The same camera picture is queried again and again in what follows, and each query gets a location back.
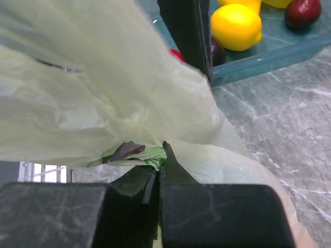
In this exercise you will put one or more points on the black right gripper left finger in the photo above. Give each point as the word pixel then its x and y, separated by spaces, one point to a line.
pixel 123 213

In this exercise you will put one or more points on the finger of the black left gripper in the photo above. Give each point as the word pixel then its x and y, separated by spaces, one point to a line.
pixel 188 22

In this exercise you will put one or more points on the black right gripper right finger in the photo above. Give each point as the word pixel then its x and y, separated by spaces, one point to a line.
pixel 218 215

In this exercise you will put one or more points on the light green plastic bag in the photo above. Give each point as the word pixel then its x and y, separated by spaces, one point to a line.
pixel 81 78

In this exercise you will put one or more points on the yellow fake lemon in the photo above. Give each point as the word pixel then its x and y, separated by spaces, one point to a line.
pixel 237 27

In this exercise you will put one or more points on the yellow fake starfruit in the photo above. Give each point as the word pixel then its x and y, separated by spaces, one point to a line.
pixel 277 3

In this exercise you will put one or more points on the dark red fake fig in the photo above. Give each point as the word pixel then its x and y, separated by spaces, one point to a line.
pixel 302 13

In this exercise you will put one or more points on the teal plastic basket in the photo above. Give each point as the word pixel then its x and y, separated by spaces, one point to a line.
pixel 279 47

